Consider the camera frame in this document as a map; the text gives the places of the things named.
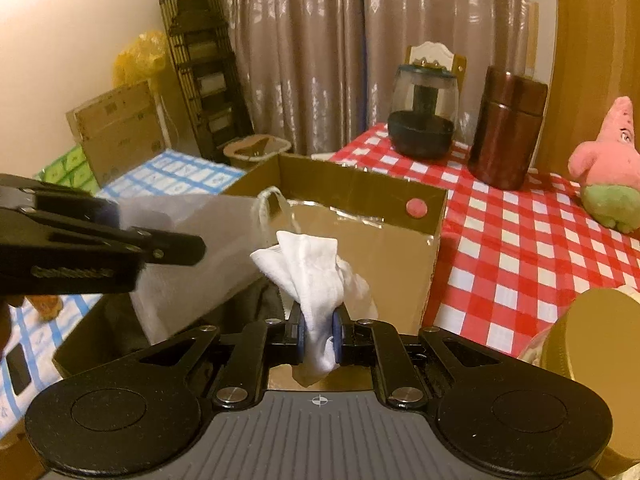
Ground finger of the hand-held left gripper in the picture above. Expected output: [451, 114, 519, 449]
[0, 175, 122, 231]
[0, 207, 207, 295]

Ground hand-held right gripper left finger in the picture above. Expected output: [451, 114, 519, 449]
[135, 310, 307, 408]

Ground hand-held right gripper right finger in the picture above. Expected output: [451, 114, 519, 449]
[331, 312, 506, 408]

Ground white drawstring bag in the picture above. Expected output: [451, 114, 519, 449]
[120, 187, 296, 346]

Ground white sock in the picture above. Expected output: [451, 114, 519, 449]
[250, 230, 378, 388]

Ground cardboard box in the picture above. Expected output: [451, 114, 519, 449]
[52, 152, 448, 393]

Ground green tissue packs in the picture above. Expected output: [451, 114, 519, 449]
[35, 145, 101, 196]

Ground brown cardboard carton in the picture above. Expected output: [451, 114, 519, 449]
[65, 80, 166, 188]

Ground beige basket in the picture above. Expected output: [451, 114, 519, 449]
[222, 135, 293, 171]

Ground yellow plastic bag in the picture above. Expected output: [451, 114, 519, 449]
[112, 30, 168, 91]

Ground black smartphone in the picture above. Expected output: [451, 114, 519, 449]
[4, 344, 32, 397]

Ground black folded step ladder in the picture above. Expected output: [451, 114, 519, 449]
[160, 0, 253, 163]

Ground red checkered tablecloth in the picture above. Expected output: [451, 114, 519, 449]
[310, 122, 640, 361]

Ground glass jar with dark base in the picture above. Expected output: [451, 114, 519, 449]
[387, 62, 460, 161]

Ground beige patterned curtain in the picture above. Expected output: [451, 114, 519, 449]
[217, 0, 556, 156]

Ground nut jar with gold lid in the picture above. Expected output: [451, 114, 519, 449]
[517, 287, 640, 480]

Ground brown cylindrical canister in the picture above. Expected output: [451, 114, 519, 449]
[467, 65, 548, 191]

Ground white wooden chair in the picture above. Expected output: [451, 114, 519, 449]
[405, 42, 468, 86]

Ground pink starfish plush toy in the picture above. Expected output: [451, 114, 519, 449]
[567, 96, 640, 233]

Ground wooden door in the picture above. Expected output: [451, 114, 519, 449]
[540, 0, 640, 176]

